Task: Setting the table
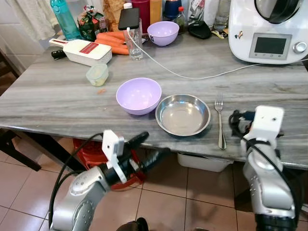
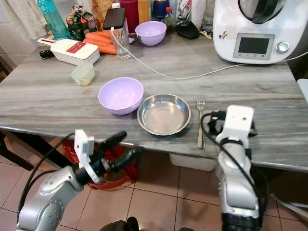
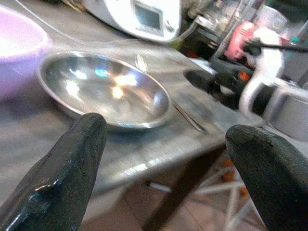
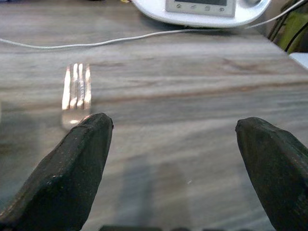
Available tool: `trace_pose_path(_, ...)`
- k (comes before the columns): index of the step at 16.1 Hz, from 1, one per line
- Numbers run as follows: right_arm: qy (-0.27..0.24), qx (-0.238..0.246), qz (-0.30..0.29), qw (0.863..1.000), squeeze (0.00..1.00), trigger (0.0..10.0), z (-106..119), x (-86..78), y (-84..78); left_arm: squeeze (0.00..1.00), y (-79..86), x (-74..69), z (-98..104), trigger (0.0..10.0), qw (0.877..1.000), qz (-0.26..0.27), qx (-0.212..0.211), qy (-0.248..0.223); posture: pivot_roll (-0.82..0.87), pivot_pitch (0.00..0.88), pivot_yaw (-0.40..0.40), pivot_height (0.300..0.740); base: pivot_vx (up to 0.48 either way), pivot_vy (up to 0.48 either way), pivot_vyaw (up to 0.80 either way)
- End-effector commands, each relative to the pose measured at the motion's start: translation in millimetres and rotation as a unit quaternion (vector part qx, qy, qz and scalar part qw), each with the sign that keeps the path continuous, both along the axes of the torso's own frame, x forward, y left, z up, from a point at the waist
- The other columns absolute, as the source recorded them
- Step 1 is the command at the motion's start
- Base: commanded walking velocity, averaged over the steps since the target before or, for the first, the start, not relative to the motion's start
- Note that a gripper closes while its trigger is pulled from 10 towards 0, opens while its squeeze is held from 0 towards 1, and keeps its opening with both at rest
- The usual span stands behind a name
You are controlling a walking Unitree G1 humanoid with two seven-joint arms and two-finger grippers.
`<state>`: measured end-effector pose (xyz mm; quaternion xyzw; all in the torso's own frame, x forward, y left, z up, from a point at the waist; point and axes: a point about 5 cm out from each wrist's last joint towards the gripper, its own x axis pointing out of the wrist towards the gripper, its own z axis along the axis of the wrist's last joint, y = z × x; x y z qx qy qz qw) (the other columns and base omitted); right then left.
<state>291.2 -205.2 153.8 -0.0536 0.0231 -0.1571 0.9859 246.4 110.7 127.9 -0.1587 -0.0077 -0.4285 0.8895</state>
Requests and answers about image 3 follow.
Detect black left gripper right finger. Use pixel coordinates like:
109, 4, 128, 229
225, 124, 308, 231

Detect steel fork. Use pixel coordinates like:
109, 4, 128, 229
134, 53, 207, 133

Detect white kitchen appliance with screen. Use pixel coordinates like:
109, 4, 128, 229
81, 0, 181, 44

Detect white metal rack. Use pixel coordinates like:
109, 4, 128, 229
192, 154, 268, 231

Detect purple plastic bowl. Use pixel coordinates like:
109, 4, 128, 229
0, 5, 53, 101

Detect shiny steel plate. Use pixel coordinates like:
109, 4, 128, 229
38, 51, 171, 129

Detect pink object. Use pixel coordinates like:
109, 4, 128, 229
223, 20, 256, 61

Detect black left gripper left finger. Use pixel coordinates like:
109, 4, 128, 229
0, 112, 108, 231

